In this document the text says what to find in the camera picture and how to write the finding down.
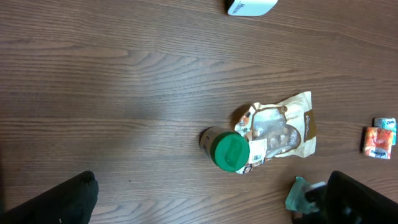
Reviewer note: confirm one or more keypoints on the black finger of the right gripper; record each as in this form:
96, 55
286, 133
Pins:
316, 192

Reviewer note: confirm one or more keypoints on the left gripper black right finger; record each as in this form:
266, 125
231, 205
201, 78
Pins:
349, 201

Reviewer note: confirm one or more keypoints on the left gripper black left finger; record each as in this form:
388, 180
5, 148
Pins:
72, 201

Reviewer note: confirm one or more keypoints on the teal wet wipes pack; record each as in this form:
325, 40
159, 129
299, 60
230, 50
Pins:
296, 200

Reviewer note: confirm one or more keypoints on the orange tissue pack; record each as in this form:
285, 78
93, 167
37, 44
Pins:
378, 143

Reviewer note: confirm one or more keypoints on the beige brown snack pouch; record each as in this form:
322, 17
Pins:
283, 129

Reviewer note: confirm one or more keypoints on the small teal tissue pack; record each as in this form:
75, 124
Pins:
389, 124

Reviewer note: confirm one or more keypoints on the green lid jar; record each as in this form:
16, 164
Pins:
226, 148

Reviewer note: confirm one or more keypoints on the white barcode scanner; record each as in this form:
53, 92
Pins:
250, 8

